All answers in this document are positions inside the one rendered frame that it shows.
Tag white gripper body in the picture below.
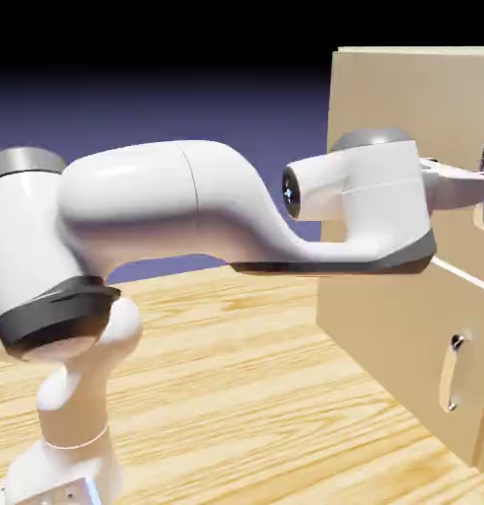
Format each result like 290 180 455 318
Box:
429 163 484 213

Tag light wood cabinet door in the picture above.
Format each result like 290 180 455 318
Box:
320 49 484 296
316 239 484 474

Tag light wood cabinet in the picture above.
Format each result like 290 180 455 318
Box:
316 45 484 475

